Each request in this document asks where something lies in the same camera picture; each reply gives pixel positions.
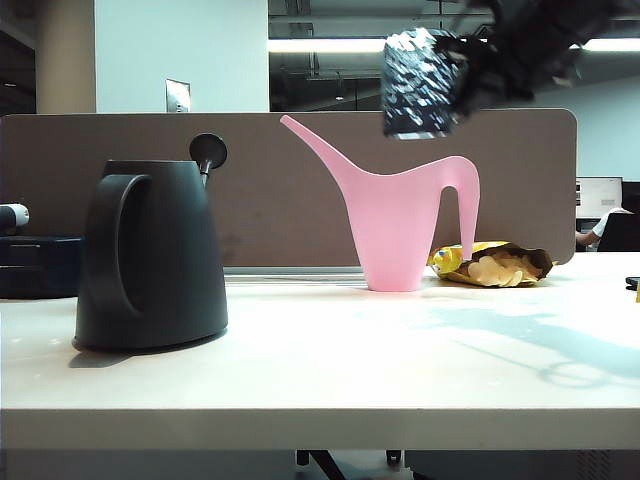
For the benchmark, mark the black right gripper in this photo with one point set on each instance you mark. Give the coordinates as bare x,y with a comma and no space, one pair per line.
540,40

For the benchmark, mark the computer monitor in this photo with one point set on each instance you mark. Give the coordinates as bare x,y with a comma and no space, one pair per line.
597,195

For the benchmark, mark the black table leg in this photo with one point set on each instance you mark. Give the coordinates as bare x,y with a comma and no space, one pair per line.
315,465

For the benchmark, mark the yellow potato chips bag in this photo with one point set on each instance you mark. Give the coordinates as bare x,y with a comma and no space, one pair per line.
500,270

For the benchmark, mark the metal wall switch plate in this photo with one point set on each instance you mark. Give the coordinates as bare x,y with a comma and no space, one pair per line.
177,96

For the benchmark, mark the person in white shirt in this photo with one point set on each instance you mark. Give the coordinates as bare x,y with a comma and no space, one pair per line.
601,226

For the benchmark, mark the white and black handheld device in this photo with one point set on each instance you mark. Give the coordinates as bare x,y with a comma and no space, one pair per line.
12,215

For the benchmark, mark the small black flat object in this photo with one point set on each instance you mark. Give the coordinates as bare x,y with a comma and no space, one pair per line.
632,283

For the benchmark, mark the pink plastic watering can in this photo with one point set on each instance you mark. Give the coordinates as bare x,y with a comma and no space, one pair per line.
390,225

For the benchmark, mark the black table bracket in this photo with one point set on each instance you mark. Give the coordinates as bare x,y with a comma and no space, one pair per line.
393,456

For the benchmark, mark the black plastic watering can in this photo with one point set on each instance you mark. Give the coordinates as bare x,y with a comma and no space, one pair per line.
170,260

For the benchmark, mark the long ceiling light strip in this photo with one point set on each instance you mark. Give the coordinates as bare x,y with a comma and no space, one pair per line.
325,45

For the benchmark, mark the brown desk divider panel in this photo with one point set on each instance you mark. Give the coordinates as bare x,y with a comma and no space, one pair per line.
300,210

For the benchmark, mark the black office chair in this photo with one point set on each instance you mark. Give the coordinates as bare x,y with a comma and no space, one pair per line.
620,235

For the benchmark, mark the dark blue tool case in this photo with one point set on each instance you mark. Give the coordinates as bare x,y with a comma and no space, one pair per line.
35,270

